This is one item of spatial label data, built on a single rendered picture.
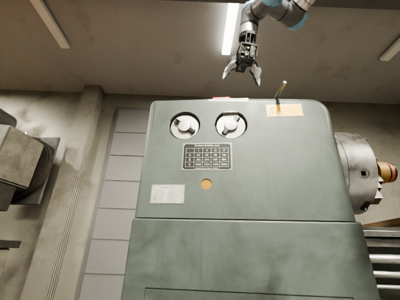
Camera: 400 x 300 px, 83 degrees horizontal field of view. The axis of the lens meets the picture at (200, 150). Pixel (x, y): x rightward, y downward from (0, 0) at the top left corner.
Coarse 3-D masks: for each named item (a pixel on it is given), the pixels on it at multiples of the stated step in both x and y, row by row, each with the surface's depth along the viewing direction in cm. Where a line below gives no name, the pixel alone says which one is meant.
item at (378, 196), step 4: (380, 180) 81; (380, 184) 82; (380, 188) 79; (376, 196) 76; (380, 196) 76; (376, 200) 77; (380, 200) 76; (364, 204) 76; (368, 204) 76; (372, 204) 78; (376, 204) 78
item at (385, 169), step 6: (378, 162) 84; (384, 162) 85; (378, 168) 84; (384, 168) 83; (390, 168) 83; (378, 174) 84; (384, 174) 83; (390, 174) 83; (396, 174) 83; (384, 180) 83; (390, 180) 84
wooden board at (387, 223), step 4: (384, 220) 81; (388, 220) 79; (392, 220) 77; (396, 220) 75; (364, 224) 92; (368, 224) 90; (372, 224) 88; (376, 224) 85; (380, 224) 83; (384, 224) 81; (388, 224) 79; (392, 224) 77; (396, 224) 75
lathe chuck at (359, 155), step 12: (336, 132) 87; (348, 132) 87; (348, 144) 77; (360, 144) 76; (348, 156) 74; (360, 156) 74; (372, 156) 74; (348, 168) 73; (360, 168) 73; (372, 168) 72; (360, 180) 72; (372, 180) 72; (360, 192) 73; (372, 192) 73; (360, 204) 75
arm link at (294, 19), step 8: (296, 0) 86; (304, 0) 84; (312, 0) 84; (288, 8) 87; (296, 8) 86; (304, 8) 86; (288, 16) 88; (296, 16) 88; (304, 16) 90; (288, 24) 91; (296, 24) 91
